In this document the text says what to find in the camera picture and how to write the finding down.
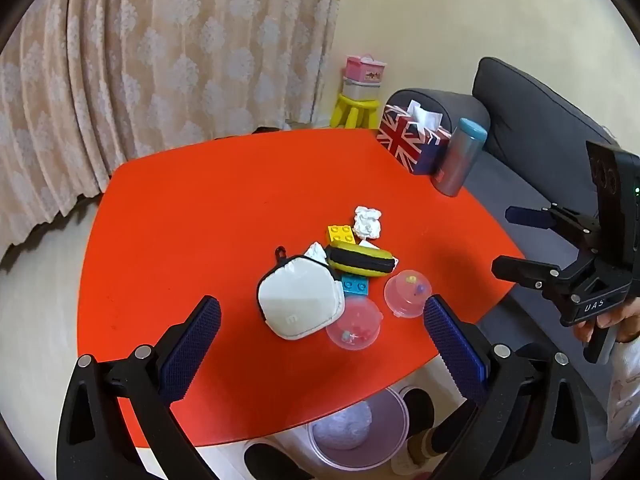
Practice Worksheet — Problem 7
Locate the pink storage box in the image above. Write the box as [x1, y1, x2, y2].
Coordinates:
[345, 54, 389, 86]

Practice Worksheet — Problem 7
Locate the white zip pouch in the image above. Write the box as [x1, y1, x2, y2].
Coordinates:
[256, 246, 347, 341]

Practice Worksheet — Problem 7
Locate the yellow black zip pouch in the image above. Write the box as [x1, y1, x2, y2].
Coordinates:
[324, 240, 396, 277]

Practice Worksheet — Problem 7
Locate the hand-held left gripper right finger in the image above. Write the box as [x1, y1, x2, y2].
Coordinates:
[422, 294, 594, 480]

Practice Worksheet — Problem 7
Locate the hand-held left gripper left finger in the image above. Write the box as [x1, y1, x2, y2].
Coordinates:
[55, 295, 223, 480]

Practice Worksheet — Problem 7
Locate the blue toy brick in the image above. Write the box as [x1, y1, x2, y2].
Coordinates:
[341, 273, 371, 296]

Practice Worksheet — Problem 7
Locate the grey sofa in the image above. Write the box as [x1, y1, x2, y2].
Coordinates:
[386, 56, 640, 411]

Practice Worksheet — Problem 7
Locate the yellow plastic stool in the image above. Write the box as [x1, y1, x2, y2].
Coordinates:
[330, 92, 382, 130]

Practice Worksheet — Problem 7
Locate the yellow toy brick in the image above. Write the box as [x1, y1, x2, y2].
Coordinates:
[327, 223, 357, 245]

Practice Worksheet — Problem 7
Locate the grey tumbler with blue lid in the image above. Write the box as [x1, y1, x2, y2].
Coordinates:
[432, 117, 489, 197]

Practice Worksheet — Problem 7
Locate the person's right forearm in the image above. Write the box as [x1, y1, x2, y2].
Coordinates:
[606, 332, 640, 453]

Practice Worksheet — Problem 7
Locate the red table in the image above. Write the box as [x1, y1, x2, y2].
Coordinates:
[77, 127, 526, 448]

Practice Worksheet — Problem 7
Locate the clear plastic bin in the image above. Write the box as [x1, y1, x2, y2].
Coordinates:
[305, 387, 410, 471]

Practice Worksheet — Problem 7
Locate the black slipper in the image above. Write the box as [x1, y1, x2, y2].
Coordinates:
[402, 388, 442, 453]
[243, 442, 312, 480]

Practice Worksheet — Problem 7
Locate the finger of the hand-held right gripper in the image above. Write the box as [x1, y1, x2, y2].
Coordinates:
[504, 202, 602, 252]
[491, 254, 597, 307]

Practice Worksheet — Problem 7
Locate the beige patterned curtain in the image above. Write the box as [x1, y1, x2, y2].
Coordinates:
[0, 0, 349, 261]

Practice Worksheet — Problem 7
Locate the flag print tissue box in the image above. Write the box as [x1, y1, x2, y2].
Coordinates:
[376, 99, 452, 176]

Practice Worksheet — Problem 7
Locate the white storage box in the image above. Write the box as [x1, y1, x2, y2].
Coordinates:
[342, 77, 384, 104]

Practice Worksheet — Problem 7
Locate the person's right hand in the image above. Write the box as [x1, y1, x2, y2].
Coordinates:
[572, 295, 640, 346]

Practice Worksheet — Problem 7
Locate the crumpled plastic bag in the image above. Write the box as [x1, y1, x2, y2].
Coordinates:
[322, 406, 374, 452]

